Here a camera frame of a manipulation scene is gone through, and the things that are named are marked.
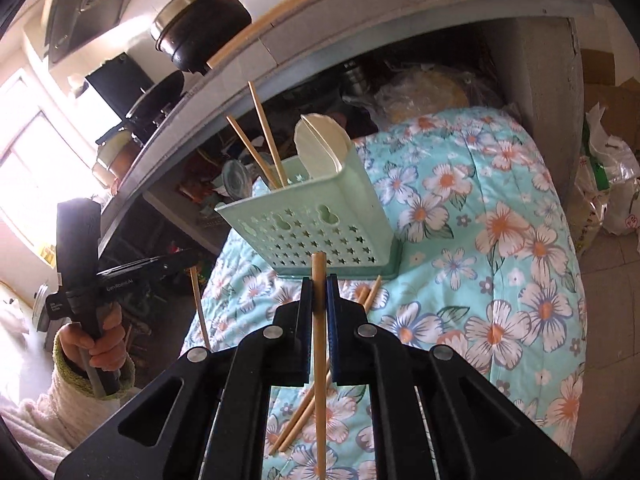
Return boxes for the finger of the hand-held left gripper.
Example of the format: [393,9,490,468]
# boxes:
[97,251,198,286]

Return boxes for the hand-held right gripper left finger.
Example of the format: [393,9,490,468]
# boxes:
[55,276,315,480]

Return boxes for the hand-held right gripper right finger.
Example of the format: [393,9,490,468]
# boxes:
[325,275,583,480]

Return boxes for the bundle of wooden chopsticks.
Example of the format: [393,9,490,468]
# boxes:
[267,275,383,456]

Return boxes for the green star-cut utensil holder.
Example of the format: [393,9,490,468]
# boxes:
[215,147,403,281]

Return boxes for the two chopsticks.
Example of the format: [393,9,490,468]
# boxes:
[248,81,288,188]

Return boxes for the person's left forearm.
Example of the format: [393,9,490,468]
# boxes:
[0,332,136,480]

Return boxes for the person's left hand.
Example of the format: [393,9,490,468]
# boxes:
[60,305,128,371]

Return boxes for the window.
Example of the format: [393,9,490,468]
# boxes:
[0,75,101,271]

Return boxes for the cream lidded pot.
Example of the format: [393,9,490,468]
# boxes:
[92,127,146,186]

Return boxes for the black wok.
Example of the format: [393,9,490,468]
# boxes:
[125,70,187,126]

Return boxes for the floral turquoise blanket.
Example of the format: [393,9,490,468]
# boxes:
[180,107,588,480]

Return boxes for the black box appliance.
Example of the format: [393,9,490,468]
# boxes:
[85,52,156,121]

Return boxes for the white shell-shaped scoop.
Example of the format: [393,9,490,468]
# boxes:
[294,114,353,181]

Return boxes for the black cooking pot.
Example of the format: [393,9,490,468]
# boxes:
[150,0,252,73]

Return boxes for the steel range hood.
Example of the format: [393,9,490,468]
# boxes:
[45,0,151,66]

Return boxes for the bag of yellow food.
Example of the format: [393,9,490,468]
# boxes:
[375,67,471,121]

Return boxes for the steel pots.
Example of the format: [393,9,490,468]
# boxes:
[342,60,373,93]

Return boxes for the bamboo board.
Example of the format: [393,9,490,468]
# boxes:
[207,0,381,68]

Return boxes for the white plastic bags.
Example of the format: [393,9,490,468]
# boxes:
[575,102,640,256]

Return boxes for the concrete kitchen counter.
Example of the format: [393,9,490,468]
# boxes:
[97,0,608,256]

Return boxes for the cardboard box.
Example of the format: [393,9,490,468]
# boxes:
[580,47,640,161]

